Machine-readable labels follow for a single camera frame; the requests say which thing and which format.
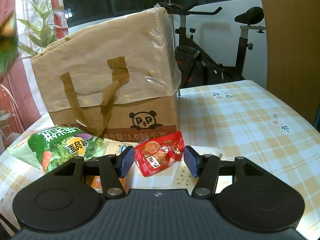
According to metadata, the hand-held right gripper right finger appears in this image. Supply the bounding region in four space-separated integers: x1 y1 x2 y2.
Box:
184 146 272 198

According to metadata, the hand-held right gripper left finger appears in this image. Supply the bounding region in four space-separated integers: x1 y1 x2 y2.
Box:
51 146 135 199

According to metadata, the red snack packet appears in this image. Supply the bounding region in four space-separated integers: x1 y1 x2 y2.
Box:
134 131 185 178

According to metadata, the brown cardboard box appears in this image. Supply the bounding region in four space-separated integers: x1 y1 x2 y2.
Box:
30 6 182 140

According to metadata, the light green vegetable snack packet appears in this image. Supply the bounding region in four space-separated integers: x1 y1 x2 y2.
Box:
7 126 105 174

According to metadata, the brown paper bag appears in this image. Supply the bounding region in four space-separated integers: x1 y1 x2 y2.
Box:
31 6 182 110

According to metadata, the green cracker snack packet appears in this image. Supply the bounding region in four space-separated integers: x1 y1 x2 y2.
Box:
0 12 20 83

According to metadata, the clear cracker packet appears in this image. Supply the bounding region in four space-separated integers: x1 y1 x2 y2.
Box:
171 147 223 188

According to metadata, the white snack packet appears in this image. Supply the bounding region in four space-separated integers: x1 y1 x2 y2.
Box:
103 137 140 157

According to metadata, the black exercise bike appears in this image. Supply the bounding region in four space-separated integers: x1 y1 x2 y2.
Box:
157 1 266 90

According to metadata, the metal pole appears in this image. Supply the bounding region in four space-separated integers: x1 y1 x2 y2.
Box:
169 0 181 97

